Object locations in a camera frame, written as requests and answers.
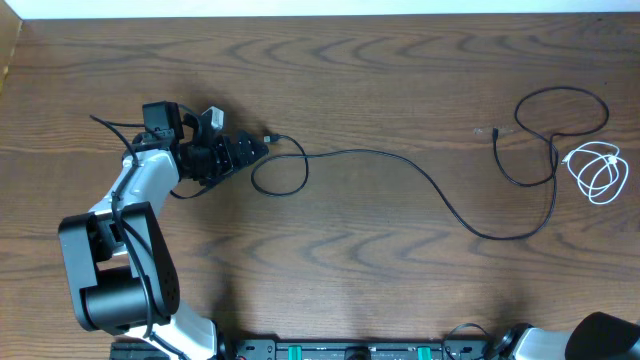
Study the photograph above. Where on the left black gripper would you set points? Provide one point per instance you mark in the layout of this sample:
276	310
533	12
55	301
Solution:
231	160

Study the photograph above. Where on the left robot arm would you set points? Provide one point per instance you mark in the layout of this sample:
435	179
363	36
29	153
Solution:
120	273

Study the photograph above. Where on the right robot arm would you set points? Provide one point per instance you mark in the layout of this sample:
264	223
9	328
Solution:
599	336

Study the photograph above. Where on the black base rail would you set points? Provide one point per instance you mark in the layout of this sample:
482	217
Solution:
266	349

